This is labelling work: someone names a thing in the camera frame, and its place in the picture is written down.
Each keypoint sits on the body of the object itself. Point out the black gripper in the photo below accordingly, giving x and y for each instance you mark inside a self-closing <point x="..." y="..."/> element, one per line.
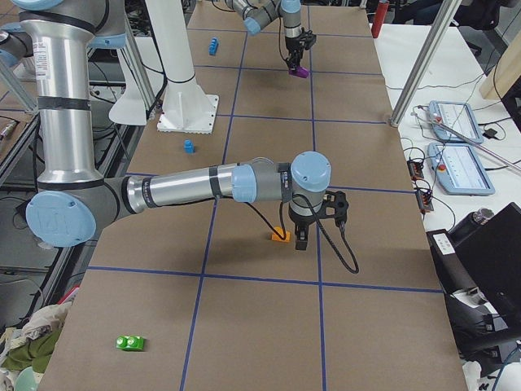
<point x="300" y="223"/>
<point x="291" y="45"/>

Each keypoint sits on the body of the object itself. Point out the purple trapezoid toy block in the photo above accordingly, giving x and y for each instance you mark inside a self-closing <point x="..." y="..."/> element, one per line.
<point x="299" y="71"/>

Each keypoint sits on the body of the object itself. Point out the orange trapezoid toy block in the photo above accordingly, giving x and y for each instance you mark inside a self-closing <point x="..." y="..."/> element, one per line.
<point x="280" y="234"/>

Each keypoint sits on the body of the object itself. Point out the long blue toy block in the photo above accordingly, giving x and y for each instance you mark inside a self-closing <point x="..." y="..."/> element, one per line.
<point x="213" y="46"/>

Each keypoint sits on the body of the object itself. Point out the red cylinder bottle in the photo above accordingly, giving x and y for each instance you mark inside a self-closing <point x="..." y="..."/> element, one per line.
<point x="379" y="17"/>

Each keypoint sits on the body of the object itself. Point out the small blue toy block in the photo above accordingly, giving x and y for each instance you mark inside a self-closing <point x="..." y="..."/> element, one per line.
<point x="188" y="146"/>

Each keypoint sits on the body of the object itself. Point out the lower teach pendant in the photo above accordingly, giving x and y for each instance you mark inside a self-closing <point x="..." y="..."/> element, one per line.
<point x="457" y="168"/>

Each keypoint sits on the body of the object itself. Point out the teach pendant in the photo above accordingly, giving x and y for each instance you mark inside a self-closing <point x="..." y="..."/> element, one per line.
<point x="456" y="116"/>
<point x="457" y="168"/>

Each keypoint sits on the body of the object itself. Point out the upper teach pendant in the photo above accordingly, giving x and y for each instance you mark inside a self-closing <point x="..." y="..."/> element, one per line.
<point x="456" y="116"/>

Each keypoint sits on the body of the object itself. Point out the black monitor stand device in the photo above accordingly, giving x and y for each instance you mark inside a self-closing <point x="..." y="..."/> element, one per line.
<point x="478" y="265"/>

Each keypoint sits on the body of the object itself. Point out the green toy block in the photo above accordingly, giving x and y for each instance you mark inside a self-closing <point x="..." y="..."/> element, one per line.
<point x="130" y="343"/>

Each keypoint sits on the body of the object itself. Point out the crumpled cloth pile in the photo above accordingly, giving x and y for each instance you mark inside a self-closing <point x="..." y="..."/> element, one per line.
<point x="33" y="344"/>

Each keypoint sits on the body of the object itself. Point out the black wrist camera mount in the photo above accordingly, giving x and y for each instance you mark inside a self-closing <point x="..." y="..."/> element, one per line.
<point x="307" y="39"/>
<point x="336" y="207"/>

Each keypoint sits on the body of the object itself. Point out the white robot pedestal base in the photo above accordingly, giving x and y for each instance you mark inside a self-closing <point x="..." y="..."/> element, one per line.
<point x="186" y="108"/>

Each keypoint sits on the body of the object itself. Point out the aluminium frame post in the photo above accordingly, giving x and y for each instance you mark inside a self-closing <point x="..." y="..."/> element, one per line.
<point x="438" y="29"/>

